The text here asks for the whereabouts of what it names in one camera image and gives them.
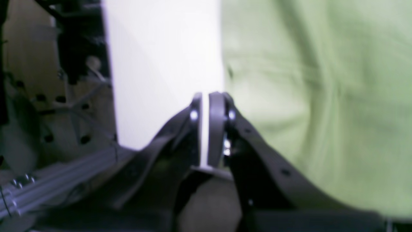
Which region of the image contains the green T-shirt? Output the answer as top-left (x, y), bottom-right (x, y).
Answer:
top-left (222, 0), bottom-right (412, 218)

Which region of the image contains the aluminium frame rail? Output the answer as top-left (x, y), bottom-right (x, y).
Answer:
top-left (0, 146), bottom-right (134, 218)

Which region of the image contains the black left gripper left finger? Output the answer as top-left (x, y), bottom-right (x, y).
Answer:
top-left (35, 93), bottom-right (202, 232)

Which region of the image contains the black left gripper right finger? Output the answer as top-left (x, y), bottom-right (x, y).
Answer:
top-left (208, 92), bottom-right (385, 232)

